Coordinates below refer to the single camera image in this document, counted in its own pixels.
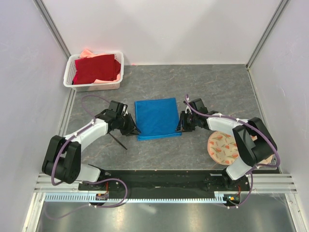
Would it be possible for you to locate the pink cloth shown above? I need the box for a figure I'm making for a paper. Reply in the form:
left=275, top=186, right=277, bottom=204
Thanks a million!
left=80, top=49, right=106, bottom=58

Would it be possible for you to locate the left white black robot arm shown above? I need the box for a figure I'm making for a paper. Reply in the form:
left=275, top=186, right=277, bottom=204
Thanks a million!
left=42, top=112, right=141, bottom=190

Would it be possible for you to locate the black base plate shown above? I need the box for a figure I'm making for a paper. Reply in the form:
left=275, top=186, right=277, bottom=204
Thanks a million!
left=78, top=169, right=249, bottom=193

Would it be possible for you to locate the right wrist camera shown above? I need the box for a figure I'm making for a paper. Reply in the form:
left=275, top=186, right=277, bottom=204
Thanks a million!
left=186, top=98, right=208, bottom=114

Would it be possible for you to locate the grey slotted cable duct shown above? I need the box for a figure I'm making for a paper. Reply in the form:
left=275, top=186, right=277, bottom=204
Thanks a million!
left=44, top=192, right=228, bottom=204

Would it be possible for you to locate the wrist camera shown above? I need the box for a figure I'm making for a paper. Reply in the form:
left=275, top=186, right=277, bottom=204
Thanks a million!
left=106, top=101, right=127, bottom=117
left=186, top=98, right=208, bottom=114

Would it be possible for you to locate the red cloth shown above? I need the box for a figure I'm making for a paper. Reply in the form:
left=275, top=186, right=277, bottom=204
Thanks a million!
left=72, top=54, right=121, bottom=85

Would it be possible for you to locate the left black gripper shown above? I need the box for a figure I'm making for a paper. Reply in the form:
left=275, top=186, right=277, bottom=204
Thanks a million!
left=116, top=113, right=141, bottom=137

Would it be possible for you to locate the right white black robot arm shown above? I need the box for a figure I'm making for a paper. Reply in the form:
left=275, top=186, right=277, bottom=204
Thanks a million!
left=176, top=109, right=281, bottom=190

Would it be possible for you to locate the blue cloth napkin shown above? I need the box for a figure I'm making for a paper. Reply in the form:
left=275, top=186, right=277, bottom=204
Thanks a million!
left=135, top=98, right=182, bottom=141

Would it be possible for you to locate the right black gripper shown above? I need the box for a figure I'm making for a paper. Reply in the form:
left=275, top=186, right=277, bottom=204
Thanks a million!
left=175, top=111, right=198, bottom=132

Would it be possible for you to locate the white plastic basket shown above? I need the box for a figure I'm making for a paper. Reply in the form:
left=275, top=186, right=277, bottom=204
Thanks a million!
left=63, top=49, right=124, bottom=92

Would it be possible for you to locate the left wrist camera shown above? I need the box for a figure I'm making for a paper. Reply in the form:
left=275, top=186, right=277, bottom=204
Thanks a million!
left=106, top=101, right=127, bottom=117

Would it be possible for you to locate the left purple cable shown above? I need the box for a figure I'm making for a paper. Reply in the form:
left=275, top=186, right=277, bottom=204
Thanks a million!
left=44, top=94, right=128, bottom=219

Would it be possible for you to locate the floral round pot holder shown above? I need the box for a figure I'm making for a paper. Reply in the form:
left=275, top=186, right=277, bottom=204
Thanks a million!
left=207, top=130, right=275, bottom=167

